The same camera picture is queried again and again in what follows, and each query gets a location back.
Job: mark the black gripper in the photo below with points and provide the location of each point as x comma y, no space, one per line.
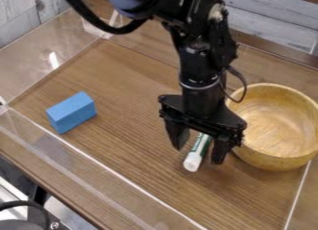
200,110

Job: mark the green white dry-erase marker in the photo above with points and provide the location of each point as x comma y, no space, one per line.
200,148

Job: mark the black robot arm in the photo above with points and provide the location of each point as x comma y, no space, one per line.
198,27

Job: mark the brown wooden bowl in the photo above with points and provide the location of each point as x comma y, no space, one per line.
281,137

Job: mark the blue foam block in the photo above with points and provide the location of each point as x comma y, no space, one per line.
72,112

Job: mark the black metal bracket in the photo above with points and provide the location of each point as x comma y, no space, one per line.
35,216

